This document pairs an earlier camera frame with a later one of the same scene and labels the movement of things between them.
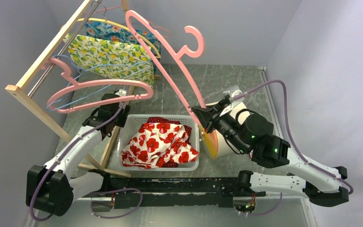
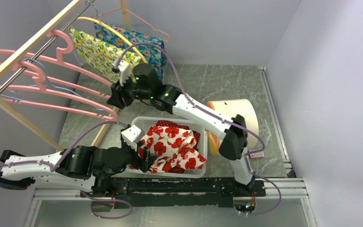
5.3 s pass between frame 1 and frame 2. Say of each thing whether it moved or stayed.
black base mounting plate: stayed
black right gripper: moved
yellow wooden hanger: moved
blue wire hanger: moved
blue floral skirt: moved
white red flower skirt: stayed
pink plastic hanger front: moved
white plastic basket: moved
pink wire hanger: moved
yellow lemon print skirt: moved
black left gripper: moved
